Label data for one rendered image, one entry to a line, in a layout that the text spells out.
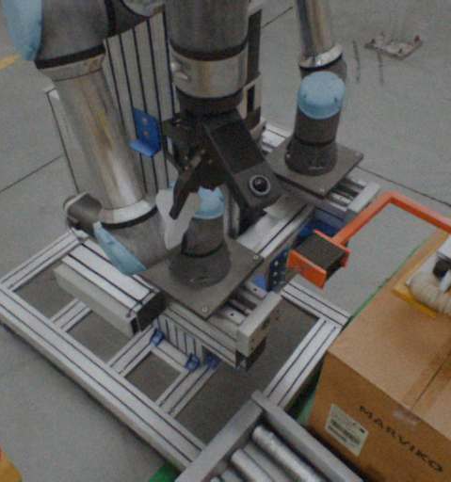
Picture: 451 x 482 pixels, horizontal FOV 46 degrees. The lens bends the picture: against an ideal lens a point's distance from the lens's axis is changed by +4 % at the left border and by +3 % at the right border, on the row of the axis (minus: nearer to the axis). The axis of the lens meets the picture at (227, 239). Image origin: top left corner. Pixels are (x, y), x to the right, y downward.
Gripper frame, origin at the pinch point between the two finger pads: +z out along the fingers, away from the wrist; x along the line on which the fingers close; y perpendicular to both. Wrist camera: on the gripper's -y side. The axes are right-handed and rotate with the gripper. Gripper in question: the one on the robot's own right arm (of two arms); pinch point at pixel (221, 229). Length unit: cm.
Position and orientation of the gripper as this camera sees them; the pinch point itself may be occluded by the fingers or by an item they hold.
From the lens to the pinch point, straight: 67.4
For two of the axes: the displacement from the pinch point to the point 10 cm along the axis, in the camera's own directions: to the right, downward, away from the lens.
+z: 0.0, 6.8, 7.4
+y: -5.6, -6.1, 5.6
